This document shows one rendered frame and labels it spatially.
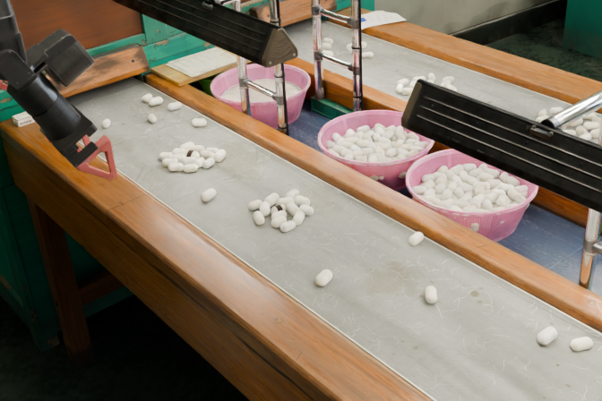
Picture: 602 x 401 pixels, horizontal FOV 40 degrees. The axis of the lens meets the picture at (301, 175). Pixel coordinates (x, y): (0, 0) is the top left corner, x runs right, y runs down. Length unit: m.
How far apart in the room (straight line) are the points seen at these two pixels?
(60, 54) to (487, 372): 0.80
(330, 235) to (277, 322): 0.30
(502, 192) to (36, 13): 1.21
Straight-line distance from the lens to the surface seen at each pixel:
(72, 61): 1.27
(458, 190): 1.72
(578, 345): 1.35
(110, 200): 1.73
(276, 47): 1.55
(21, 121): 2.13
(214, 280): 1.45
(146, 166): 1.89
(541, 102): 2.13
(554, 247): 1.69
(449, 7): 4.29
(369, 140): 1.92
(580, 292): 1.44
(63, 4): 2.20
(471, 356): 1.32
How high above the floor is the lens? 1.63
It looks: 30 degrees down
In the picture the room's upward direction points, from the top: 4 degrees counter-clockwise
